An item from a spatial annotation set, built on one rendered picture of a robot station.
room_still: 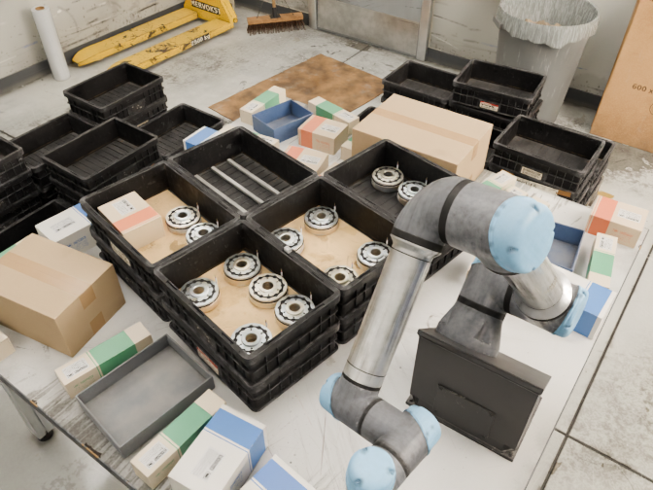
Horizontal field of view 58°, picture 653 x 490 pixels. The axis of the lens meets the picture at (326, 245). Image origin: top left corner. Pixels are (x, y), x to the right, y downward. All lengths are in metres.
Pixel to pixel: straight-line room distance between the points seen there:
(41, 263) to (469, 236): 1.23
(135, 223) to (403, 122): 0.99
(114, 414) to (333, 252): 0.72
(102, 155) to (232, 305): 1.47
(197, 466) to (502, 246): 0.81
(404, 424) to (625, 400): 1.70
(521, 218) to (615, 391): 1.79
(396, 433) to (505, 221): 0.39
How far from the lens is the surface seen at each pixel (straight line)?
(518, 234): 0.94
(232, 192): 1.95
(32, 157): 3.22
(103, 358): 1.65
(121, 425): 1.59
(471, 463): 1.51
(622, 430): 2.57
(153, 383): 1.64
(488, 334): 1.39
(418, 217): 1.01
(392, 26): 4.79
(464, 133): 2.14
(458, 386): 1.41
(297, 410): 1.54
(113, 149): 2.92
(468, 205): 0.97
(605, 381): 2.68
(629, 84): 4.05
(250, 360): 1.35
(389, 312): 1.04
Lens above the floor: 2.01
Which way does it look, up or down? 43 degrees down
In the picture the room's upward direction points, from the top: straight up
